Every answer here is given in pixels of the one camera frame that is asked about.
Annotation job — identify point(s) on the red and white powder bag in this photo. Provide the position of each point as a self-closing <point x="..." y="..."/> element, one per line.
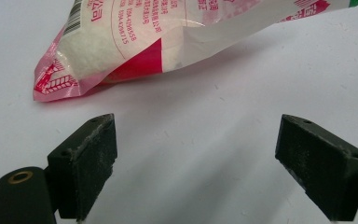
<point x="143" y="37"/>

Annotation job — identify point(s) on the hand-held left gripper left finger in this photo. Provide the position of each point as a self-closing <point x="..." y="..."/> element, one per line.
<point x="87" y="168"/>

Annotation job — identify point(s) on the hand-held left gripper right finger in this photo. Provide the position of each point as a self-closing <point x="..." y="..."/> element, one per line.
<point x="320" y="168"/>

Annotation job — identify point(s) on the white table sheet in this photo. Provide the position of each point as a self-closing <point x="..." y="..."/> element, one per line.
<point x="199" y="140"/>

